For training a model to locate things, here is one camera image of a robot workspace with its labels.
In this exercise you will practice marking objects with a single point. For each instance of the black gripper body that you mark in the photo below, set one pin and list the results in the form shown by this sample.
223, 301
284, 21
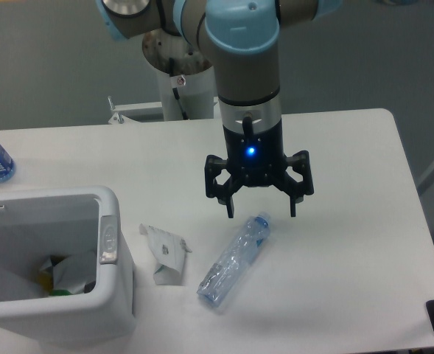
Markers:
257, 160

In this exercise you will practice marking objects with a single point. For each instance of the crushed clear plastic bottle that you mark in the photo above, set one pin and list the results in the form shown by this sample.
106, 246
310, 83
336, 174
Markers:
234, 261

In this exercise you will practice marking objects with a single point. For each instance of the white paper carton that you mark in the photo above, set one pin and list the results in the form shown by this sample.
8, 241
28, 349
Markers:
169, 251

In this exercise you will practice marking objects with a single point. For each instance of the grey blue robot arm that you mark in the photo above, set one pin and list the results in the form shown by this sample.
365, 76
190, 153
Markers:
240, 41

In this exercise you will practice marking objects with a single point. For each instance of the white trash paper in bin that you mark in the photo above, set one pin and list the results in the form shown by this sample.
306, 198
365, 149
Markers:
77, 274

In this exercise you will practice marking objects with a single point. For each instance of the yellow green trash in bin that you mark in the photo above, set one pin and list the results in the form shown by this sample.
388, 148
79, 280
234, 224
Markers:
45, 276

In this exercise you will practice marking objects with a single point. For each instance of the white plastic trash can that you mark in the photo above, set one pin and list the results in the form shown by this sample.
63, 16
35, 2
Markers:
35, 224

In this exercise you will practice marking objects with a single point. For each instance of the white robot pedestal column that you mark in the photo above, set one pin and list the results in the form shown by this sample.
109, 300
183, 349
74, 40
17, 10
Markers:
185, 78

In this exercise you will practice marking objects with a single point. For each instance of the white metal base bracket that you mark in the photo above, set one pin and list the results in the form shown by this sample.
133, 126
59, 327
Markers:
137, 112

